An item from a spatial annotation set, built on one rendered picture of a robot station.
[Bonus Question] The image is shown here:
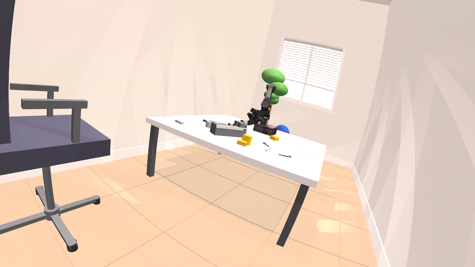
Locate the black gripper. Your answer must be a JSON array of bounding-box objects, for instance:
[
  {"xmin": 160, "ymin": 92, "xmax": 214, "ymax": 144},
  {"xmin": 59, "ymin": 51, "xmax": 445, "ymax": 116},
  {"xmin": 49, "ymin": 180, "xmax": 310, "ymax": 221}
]
[{"xmin": 247, "ymin": 111, "xmax": 264, "ymax": 125}]

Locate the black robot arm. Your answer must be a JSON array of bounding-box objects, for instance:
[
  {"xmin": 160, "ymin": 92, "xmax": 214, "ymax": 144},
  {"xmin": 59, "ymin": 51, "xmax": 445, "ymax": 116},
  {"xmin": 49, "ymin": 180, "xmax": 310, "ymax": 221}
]
[{"xmin": 250, "ymin": 84, "xmax": 276, "ymax": 126}]

